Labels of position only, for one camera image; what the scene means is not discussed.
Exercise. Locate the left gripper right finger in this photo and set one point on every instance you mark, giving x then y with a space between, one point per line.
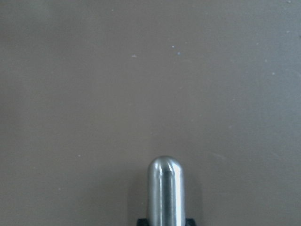
190 222

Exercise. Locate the steel muddler with black tip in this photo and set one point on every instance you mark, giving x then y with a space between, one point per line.
166 195

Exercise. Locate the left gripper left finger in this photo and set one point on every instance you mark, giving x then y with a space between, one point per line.
142 222

